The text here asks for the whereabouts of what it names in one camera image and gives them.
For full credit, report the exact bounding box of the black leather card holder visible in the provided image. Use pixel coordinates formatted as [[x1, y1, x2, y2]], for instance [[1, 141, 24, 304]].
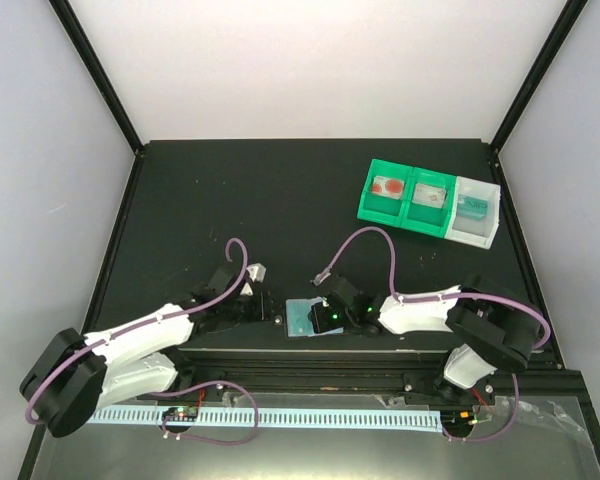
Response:
[[274, 297, 346, 342]]

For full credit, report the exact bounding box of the white card red pattern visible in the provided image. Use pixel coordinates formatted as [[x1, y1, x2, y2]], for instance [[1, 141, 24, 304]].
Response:
[[411, 183, 447, 209]]

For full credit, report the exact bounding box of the teal AION VIP card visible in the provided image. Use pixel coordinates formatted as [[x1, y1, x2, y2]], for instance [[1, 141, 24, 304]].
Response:
[[456, 195, 489, 221]]

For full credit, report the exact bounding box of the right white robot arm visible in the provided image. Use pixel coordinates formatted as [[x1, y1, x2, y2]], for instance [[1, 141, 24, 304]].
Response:
[[307, 274, 551, 405]]

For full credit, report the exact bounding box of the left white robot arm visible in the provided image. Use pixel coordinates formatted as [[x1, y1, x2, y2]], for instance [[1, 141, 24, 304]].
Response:
[[19, 263, 271, 438]]

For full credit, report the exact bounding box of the card with red circles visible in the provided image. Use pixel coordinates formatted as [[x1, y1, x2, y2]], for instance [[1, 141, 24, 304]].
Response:
[[371, 175, 405, 200]]

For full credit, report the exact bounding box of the left green bin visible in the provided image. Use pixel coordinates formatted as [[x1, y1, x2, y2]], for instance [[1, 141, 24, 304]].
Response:
[[357, 159, 415, 227]]

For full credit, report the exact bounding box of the green bin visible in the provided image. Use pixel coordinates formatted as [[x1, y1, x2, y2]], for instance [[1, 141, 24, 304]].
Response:
[[400, 168, 457, 238], [357, 159, 415, 227]]

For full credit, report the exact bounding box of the small circuit board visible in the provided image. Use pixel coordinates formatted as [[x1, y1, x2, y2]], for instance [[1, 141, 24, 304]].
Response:
[[162, 406, 199, 422]]

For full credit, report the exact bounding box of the middle green bin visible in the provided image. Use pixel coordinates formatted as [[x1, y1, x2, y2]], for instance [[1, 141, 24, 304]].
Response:
[[400, 168, 457, 238]]

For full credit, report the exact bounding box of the white bin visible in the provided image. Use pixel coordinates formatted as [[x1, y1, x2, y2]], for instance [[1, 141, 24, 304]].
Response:
[[444, 176, 501, 250]]

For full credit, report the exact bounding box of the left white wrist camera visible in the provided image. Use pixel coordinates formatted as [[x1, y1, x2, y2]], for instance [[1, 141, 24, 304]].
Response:
[[240, 263, 266, 297]]

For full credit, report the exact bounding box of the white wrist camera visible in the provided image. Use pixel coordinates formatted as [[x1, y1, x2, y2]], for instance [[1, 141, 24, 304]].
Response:
[[312, 269, 331, 286], [240, 263, 266, 297]]

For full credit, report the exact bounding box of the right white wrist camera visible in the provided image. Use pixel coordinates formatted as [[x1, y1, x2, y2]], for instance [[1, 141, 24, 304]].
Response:
[[312, 269, 331, 286]]

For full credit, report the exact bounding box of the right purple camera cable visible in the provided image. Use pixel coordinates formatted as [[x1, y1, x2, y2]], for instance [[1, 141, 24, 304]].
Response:
[[324, 227, 551, 351]]

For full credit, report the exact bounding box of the purple camera cable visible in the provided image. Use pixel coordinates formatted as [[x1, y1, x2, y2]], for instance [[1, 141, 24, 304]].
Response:
[[24, 238, 249, 425], [324, 227, 551, 351]]

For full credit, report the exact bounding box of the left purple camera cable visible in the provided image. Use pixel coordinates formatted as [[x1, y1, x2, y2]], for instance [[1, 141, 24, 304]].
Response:
[[24, 238, 249, 425]]

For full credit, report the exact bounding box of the purple cable loop left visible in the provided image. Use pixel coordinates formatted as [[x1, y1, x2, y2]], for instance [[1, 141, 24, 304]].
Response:
[[147, 380, 260, 445]]

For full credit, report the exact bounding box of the purple cable loop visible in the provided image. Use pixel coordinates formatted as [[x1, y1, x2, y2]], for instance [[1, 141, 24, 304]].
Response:
[[442, 374, 521, 445], [147, 380, 260, 445]]

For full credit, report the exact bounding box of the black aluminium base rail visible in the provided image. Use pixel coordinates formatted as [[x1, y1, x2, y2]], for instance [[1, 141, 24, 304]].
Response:
[[173, 348, 591, 403]]

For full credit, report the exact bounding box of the white slotted cable duct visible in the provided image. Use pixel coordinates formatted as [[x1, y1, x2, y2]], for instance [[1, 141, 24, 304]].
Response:
[[88, 405, 443, 433]]

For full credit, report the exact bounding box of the purple cable loop right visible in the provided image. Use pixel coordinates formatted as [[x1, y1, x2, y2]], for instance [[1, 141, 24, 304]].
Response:
[[442, 374, 521, 445]]

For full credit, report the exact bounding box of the left black frame post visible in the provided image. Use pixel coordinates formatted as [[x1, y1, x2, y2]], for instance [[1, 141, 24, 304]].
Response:
[[49, 0, 144, 155]]

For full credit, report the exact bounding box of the black frame post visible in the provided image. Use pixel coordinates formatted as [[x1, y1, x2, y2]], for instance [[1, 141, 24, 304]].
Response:
[[490, 0, 588, 153], [49, 0, 144, 155]]

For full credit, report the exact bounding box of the right black frame post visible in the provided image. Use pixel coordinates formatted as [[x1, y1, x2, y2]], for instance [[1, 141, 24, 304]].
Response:
[[490, 0, 588, 153]]

